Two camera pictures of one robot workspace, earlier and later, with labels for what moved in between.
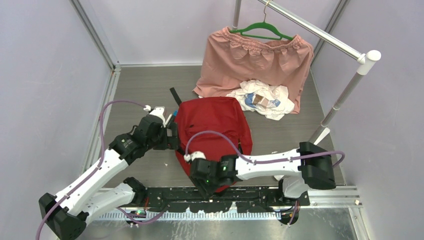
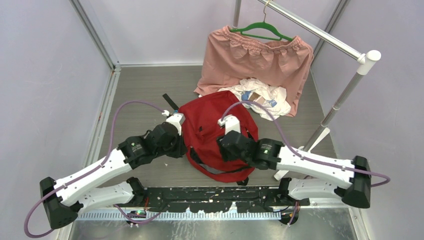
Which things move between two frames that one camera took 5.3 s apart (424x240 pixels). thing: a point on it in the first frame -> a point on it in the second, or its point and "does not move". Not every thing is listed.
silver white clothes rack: [367, 59] does not move
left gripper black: [169, 142] -> [181, 149]
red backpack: [215, 127] does not move
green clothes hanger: [262, 25] does not move
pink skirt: [230, 60] does not move
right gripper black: [204, 188] -> [227, 156]
